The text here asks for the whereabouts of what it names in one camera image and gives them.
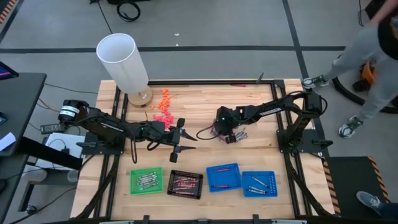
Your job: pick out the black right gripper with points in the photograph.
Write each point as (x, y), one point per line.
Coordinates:
(225, 121)

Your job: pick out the person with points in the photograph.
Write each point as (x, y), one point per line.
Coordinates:
(368, 199)
(357, 53)

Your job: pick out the black plastic basket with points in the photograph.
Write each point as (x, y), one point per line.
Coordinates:
(171, 194)

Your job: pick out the white lamp with wooden base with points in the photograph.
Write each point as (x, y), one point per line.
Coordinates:
(121, 62)

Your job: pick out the white bar fixture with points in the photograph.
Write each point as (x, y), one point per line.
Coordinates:
(289, 221)
(112, 222)

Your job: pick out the black power adapter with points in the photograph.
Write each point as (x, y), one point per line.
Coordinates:
(52, 128)

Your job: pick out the white paper sheet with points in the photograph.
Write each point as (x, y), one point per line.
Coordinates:
(6, 141)

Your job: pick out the orange canister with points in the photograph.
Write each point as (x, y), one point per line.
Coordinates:
(370, 73)

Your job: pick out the black aluminium table frame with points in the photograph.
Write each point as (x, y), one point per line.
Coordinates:
(211, 82)

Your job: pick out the gray crayon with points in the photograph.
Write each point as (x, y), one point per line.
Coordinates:
(146, 178)
(148, 187)
(260, 181)
(242, 137)
(255, 191)
(257, 188)
(241, 133)
(146, 181)
(146, 184)

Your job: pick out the white box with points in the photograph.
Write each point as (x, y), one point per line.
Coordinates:
(59, 141)

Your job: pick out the green plastic basket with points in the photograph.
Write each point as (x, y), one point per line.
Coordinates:
(133, 189)

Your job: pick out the black hazard-striped mat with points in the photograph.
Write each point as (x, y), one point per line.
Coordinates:
(348, 186)

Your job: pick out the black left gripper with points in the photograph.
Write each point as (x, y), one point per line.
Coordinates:
(161, 133)

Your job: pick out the clear plastic cup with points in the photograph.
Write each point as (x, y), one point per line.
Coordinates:
(73, 176)

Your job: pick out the black desk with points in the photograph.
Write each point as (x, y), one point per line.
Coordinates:
(21, 102)

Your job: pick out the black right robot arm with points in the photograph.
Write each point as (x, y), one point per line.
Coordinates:
(273, 109)

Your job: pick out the dark red crayon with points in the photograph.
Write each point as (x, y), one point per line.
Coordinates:
(237, 85)

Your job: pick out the blue plastic basket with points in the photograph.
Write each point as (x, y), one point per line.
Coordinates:
(224, 179)
(270, 175)

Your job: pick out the black frame bracket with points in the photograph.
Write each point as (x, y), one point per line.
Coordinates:
(260, 78)
(255, 218)
(146, 218)

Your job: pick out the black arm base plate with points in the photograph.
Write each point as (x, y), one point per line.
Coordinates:
(320, 137)
(93, 151)

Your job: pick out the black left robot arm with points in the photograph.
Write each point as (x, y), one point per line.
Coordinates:
(105, 124)

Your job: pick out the orange eraser caps pile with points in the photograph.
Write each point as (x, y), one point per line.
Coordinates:
(164, 101)

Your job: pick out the orange-black striped mat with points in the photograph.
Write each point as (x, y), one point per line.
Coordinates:
(6, 9)

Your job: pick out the laptop with blue screen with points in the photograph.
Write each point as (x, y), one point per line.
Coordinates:
(6, 72)

